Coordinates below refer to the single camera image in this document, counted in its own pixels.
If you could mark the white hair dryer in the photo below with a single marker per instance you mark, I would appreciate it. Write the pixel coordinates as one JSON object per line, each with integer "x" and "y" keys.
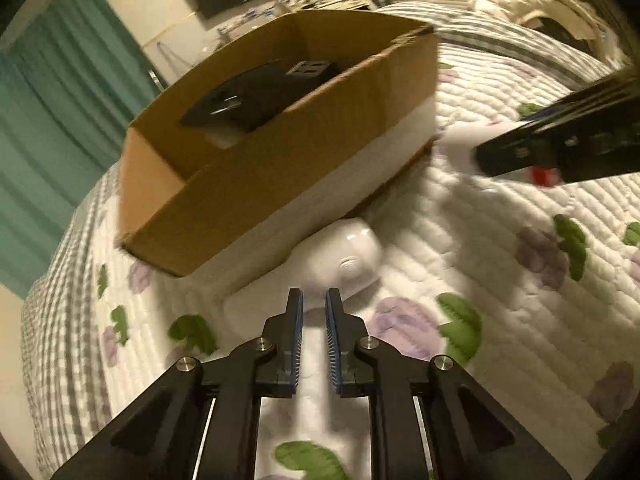
{"x": 345, "y": 255}

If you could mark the large green curtain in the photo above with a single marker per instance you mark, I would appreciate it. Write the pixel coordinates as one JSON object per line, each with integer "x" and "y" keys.
{"x": 70, "y": 85}

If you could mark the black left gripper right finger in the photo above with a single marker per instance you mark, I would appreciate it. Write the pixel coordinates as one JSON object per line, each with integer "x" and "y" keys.
{"x": 428, "y": 419}

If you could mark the cream puffy jacket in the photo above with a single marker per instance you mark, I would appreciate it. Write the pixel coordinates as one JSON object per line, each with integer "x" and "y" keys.
{"x": 570, "y": 21}

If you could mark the white rectangular power bank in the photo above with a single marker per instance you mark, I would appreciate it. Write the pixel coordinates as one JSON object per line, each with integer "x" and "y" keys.
{"x": 224, "y": 138}

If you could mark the black remote control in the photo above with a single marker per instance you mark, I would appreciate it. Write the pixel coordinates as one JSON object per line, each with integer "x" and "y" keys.
{"x": 215, "y": 108}

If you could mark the white bottle red cap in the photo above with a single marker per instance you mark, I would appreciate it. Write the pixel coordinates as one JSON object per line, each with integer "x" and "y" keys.
{"x": 498, "y": 149}

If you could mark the brown cardboard box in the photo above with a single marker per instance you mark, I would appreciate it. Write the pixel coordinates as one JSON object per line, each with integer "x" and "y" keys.
{"x": 228, "y": 216}

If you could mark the green checkered bed sheet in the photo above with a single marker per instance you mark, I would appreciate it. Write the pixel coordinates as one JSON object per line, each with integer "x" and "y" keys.
{"x": 60, "y": 334}

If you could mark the black usb charger block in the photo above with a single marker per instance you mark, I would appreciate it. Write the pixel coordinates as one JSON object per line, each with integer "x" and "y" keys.
{"x": 295, "y": 85}

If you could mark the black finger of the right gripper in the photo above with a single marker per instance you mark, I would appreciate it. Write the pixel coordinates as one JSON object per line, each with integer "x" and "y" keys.
{"x": 618, "y": 91}

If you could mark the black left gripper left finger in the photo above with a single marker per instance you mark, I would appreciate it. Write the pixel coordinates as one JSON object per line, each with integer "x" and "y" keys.
{"x": 199, "y": 420}

